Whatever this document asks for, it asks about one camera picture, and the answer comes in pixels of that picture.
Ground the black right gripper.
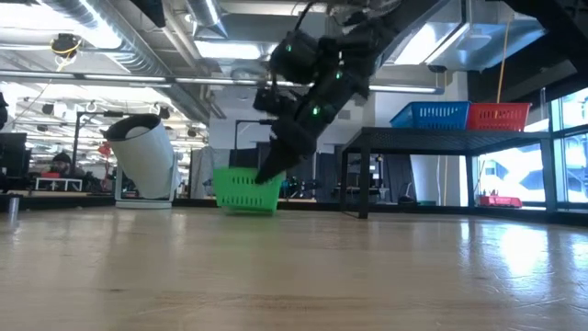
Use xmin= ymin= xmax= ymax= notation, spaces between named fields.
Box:
xmin=254 ymin=101 xmax=334 ymax=185

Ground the red tray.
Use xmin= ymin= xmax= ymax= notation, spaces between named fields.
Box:
xmin=477 ymin=194 xmax=524 ymax=209

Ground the yellow hanging cable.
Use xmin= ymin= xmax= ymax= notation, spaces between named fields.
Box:
xmin=495 ymin=13 xmax=513 ymax=105

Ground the black monitor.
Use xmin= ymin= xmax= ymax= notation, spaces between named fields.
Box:
xmin=0 ymin=131 xmax=31 ymax=190

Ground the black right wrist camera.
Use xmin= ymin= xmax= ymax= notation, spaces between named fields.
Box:
xmin=252 ymin=86 xmax=298 ymax=117

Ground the dark office partition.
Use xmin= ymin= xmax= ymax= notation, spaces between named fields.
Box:
xmin=229 ymin=142 xmax=344 ymax=203

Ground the black mesh metal shelf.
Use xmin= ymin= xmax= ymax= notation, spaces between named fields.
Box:
xmin=339 ymin=127 xmax=560 ymax=220

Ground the green plastic basket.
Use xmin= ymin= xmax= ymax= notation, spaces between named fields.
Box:
xmin=211 ymin=166 xmax=286 ymax=216

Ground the ceiling strip light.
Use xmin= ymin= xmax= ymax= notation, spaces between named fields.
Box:
xmin=367 ymin=83 xmax=440 ymax=95
xmin=0 ymin=71 xmax=258 ymax=88

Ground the black metal stand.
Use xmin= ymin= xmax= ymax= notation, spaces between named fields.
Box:
xmin=71 ymin=109 xmax=125 ymax=169

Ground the white metal rack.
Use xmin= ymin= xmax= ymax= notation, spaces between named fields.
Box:
xmin=35 ymin=177 xmax=85 ymax=192

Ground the black table frame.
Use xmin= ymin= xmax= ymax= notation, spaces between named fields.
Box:
xmin=0 ymin=195 xmax=588 ymax=226

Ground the grey fabric partition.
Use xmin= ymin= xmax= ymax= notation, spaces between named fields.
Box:
xmin=189 ymin=145 xmax=218 ymax=200

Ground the silver metal post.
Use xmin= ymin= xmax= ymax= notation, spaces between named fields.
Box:
xmin=7 ymin=194 xmax=21 ymax=223

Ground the red plastic basket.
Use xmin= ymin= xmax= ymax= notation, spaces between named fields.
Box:
xmin=466 ymin=101 xmax=533 ymax=132

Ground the silver ventilation duct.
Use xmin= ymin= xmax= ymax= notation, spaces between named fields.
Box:
xmin=40 ymin=0 xmax=217 ymax=125

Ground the blue plastic basket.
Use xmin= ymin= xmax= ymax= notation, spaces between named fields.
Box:
xmin=389 ymin=100 xmax=472 ymax=131

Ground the white cylindrical lamp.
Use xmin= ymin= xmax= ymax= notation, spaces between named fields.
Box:
xmin=101 ymin=113 xmax=182 ymax=211

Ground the black window frame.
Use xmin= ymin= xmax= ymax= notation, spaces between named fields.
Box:
xmin=539 ymin=86 xmax=588 ymax=217

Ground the black ceiling cable reel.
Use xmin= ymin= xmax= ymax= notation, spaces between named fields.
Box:
xmin=50 ymin=31 xmax=84 ymax=73

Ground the person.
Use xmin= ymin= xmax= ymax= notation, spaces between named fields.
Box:
xmin=49 ymin=151 xmax=88 ymax=181

